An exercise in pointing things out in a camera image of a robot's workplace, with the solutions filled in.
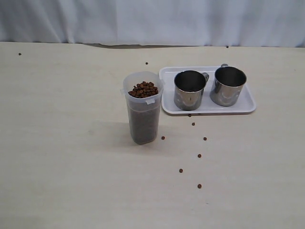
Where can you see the steel cup with pellets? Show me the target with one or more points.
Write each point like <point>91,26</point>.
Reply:
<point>227,85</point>

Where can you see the white backdrop curtain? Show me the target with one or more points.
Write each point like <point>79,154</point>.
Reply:
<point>272,23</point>

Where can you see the white plastic tray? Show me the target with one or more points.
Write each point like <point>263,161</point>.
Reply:
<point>244,105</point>

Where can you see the translucent plastic container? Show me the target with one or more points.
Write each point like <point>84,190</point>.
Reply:
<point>143,93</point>

